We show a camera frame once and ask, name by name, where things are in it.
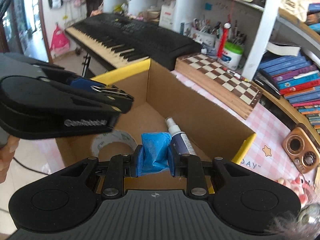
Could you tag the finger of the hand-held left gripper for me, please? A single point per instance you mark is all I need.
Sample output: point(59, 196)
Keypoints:
point(82, 83)
point(112, 105)

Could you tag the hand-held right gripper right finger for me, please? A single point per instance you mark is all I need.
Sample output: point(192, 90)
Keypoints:
point(172, 160)

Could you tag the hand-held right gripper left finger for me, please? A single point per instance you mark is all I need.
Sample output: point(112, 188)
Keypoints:
point(140, 160)

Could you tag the blue packet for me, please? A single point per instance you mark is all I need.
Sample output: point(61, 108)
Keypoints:
point(155, 150)

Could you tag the white spray bottle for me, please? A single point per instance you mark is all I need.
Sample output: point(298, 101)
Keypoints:
point(180, 140)

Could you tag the yellow tape roll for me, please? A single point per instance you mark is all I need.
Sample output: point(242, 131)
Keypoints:
point(107, 140)

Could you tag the yellow cardboard box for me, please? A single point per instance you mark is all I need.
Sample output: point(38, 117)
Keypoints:
point(200, 120)

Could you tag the pink pig plush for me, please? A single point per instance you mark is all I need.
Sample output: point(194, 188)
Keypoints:
point(300, 187)

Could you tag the person's fuzzy-sleeved right forearm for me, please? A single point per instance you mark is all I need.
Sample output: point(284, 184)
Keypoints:
point(295, 222)

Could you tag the pink checkered cloth desktop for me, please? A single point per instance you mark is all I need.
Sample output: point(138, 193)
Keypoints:
point(270, 135)

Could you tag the person's left hand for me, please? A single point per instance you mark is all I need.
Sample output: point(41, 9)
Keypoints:
point(7, 160)

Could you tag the black keyboard stand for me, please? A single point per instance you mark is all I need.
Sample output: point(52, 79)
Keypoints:
point(86, 65)

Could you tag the pink hanging bag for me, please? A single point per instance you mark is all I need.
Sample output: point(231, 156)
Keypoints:
point(59, 41)

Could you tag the black electronic keyboard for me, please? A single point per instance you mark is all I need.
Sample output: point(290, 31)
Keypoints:
point(140, 35)

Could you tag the wooden chessboard box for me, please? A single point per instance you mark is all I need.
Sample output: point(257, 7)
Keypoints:
point(220, 80)

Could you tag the white box with red label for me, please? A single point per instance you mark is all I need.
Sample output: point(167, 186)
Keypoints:
point(167, 17)

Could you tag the pen holder with pens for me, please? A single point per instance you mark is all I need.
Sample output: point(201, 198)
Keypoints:
point(202, 35)

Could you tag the white tub with green lid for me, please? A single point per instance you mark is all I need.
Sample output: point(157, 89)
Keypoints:
point(231, 57)

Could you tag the brown retro radio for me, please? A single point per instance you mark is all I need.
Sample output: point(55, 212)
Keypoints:
point(302, 147)

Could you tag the row of blue books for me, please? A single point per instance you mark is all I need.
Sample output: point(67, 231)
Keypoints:
point(295, 80)

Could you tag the white and wooden bookshelf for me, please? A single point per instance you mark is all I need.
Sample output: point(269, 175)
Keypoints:
point(262, 30)

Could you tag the white quilted pearl handbag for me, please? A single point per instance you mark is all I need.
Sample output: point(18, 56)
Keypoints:
point(295, 2)

